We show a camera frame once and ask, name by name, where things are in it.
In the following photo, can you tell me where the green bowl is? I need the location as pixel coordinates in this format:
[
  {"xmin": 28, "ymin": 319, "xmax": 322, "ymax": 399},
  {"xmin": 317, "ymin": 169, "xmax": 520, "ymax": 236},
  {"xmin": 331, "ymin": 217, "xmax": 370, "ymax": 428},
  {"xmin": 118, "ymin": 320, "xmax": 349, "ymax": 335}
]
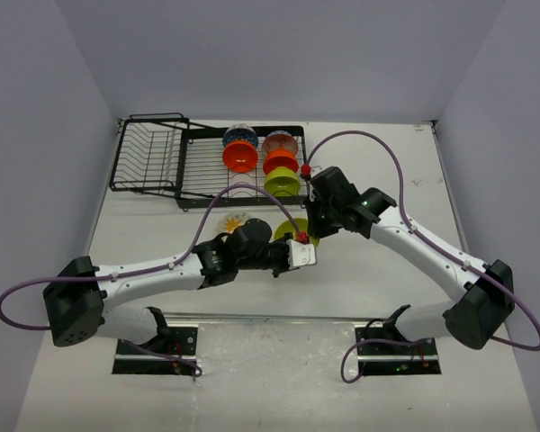
[
  {"xmin": 273, "ymin": 217, "xmax": 321, "ymax": 249},
  {"xmin": 264, "ymin": 166, "xmax": 302, "ymax": 197}
]

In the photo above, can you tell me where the white floral bowl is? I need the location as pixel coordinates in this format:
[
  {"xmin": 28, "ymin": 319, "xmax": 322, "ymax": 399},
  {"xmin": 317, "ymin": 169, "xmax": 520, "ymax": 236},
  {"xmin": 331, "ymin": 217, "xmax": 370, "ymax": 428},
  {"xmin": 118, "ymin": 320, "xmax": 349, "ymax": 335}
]
[{"xmin": 217, "ymin": 212, "xmax": 252, "ymax": 232}]

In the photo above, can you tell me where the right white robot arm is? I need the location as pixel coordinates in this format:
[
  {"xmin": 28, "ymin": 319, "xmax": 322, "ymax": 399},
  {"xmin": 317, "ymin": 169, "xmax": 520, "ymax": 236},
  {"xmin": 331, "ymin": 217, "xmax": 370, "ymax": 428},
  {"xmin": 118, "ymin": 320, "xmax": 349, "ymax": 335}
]
[{"xmin": 301, "ymin": 166, "xmax": 515, "ymax": 354}]

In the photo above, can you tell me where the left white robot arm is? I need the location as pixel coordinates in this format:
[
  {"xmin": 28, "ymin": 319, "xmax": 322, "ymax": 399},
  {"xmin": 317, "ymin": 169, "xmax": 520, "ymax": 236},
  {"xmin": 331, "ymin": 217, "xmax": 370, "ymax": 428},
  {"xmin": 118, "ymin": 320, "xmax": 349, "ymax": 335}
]
[{"xmin": 42, "ymin": 219, "xmax": 317, "ymax": 354}]

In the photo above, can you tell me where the right orange bowl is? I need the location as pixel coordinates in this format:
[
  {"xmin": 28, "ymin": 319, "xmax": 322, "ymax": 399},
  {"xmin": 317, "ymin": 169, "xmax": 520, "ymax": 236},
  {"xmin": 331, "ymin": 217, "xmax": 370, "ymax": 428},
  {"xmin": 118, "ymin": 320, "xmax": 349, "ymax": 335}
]
[{"xmin": 263, "ymin": 148, "xmax": 299, "ymax": 175}]

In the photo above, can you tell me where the orange bowl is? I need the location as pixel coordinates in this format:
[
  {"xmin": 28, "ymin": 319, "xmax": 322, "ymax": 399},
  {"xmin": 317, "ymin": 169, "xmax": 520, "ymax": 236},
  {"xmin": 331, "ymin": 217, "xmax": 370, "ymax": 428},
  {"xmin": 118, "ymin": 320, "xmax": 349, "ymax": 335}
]
[
  {"xmin": 222, "ymin": 139, "xmax": 258, "ymax": 174},
  {"xmin": 263, "ymin": 148, "xmax": 299, "ymax": 175}
]

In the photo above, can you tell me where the red patterned bowl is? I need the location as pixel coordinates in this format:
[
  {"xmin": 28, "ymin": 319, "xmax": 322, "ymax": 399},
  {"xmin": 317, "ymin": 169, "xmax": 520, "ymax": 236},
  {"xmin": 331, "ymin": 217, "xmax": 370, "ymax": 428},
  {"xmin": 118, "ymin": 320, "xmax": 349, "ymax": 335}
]
[{"xmin": 262, "ymin": 130, "xmax": 299, "ymax": 156}]

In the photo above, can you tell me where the left orange bowl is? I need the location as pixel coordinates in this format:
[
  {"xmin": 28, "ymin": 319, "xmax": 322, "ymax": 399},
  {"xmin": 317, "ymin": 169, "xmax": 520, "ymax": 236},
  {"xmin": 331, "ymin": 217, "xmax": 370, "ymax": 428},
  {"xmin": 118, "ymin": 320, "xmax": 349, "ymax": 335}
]
[{"xmin": 222, "ymin": 139, "xmax": 258, "ymax": 174}]

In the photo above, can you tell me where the blue patterned bowl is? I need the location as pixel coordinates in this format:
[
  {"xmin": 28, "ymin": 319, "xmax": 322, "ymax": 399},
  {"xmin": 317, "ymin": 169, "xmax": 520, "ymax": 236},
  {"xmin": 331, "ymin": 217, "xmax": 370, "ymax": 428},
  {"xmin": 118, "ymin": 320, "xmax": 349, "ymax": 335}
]
[{"xmin": 222, "ymin": 123, "xmax": 259, "ymax": 148}]

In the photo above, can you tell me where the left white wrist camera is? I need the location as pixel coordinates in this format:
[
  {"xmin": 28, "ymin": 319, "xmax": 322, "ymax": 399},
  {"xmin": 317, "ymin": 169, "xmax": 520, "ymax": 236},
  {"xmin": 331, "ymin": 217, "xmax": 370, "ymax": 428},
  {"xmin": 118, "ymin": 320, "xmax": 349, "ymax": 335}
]
[{"xmin": 286, "ymin": 239, "xmax": 317, "ymax": 270}]

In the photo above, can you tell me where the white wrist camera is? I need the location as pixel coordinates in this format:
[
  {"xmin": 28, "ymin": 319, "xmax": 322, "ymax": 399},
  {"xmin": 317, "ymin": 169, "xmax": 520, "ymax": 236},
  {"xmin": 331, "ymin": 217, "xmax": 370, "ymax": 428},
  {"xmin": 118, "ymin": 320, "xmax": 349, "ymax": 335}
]
[
  {"xmin": 286, "ymin": 239, "xmax": 317, "ymax": 270},
  {"xmin": 300, "ymin": 164, "xmax": 322, "ymax": 181}
]

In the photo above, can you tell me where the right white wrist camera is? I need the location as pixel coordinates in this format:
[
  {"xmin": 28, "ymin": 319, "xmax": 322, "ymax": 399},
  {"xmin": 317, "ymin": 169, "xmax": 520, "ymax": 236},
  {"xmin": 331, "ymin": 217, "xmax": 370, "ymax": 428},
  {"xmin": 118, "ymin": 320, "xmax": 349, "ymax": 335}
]
[{"xmin": 300, "ymin": 164, "xmax": 322, "ymax": 181}]

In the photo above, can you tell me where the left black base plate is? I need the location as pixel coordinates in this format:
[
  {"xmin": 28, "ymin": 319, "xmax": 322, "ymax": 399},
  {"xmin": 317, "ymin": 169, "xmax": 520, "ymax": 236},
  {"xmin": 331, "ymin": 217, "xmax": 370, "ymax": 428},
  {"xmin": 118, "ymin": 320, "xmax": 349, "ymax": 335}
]
[{"xmin": 112, "ymin": 326, "xmax": 202, "ymax": 379}]

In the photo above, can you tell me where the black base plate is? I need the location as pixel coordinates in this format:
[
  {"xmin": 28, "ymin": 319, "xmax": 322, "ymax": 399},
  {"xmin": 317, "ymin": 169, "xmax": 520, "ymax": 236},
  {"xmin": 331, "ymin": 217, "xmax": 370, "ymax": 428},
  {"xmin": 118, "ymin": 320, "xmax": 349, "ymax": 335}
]
[
  {"xmin": 112, "ymin": 326, "xmax": 202, "ymax": 379},
  {"xmin": 356, "ymin": 339, "xmax": 442, "ymax": 376}
]

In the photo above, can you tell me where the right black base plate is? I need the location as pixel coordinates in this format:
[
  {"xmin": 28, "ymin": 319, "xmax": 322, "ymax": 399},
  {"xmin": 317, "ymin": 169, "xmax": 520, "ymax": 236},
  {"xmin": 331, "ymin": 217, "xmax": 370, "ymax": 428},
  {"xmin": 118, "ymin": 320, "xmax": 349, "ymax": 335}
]
[{"xmin": 356, "ymin": 339, "xmax": 442, "ymax": 376}]

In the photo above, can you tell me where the black wire dish rack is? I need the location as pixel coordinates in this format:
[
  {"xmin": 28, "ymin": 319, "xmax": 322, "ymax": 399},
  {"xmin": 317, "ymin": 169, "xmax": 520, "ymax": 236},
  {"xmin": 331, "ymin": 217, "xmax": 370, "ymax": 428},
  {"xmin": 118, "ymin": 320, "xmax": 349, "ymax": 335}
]
[{"xmin": 108, "ymin": 112, "xmax": 308, "ymax": 212}]

